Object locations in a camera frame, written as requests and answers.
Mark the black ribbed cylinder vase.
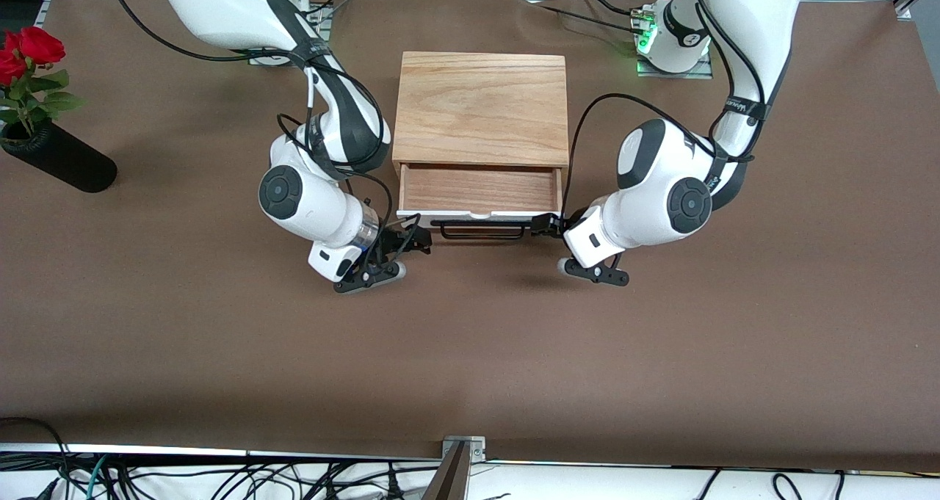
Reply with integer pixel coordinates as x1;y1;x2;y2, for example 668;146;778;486
0;118;118;194

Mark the red artificial rose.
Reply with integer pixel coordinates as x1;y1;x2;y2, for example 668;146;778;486
0;32;30;137
16;26;87;137

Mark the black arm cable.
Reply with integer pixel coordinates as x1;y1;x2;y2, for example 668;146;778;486
560;0;768;222
103;0;423;280

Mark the metal table edge bracket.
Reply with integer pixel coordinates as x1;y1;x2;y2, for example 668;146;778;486
441;435;487;463

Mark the brown table cover mat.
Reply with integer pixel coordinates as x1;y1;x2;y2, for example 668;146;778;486
0;0;940;473

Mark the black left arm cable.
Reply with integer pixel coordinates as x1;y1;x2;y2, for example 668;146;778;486
560;0;768;222

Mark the dark aluminium support post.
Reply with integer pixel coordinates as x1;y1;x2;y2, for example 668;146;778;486
421;441;471;500

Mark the black floor cable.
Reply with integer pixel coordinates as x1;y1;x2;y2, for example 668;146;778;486
694;469;726;500
771;472;806;500
0;416;74;500

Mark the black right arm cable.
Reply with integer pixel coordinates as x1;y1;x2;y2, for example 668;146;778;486
103;0;423;280

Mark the black metal drawer handle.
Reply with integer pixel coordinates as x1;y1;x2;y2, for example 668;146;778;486
430;218;532;241

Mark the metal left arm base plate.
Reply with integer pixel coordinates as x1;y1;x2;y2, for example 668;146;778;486
636;54;715;80

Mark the teal floor cable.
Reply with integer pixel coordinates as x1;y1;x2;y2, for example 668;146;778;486
84;456;112;500

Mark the light wooden drawer cabinet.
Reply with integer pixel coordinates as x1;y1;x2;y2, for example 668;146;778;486
391;51;571;185

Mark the black base cable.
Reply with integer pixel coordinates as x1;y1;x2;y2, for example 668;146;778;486
536;1;641;35

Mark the wooden drawer white front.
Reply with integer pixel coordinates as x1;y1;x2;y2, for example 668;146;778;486
397;164;565;220

